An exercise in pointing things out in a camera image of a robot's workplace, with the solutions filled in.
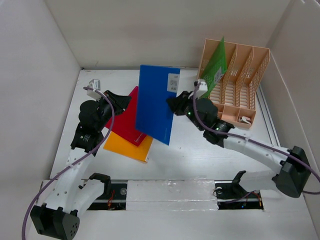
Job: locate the magenta clip file folder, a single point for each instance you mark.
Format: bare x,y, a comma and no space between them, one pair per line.
125,123

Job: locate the peach plastic file organizer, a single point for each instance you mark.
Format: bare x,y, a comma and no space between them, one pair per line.
235,94

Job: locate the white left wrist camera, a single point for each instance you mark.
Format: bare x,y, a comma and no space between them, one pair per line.
94,84

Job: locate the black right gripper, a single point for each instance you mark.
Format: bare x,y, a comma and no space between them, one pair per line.
177,103

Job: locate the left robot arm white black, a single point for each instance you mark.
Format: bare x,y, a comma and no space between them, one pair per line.
59,215

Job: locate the blue clip file folder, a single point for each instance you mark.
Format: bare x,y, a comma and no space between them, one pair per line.
156,84

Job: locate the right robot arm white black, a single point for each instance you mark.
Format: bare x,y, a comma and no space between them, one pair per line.
289,169

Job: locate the orange book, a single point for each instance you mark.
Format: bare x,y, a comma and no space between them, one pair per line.
119,145

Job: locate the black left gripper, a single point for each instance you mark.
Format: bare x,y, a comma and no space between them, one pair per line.
119,102

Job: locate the green clip file folder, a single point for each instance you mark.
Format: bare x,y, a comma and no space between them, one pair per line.
215,68

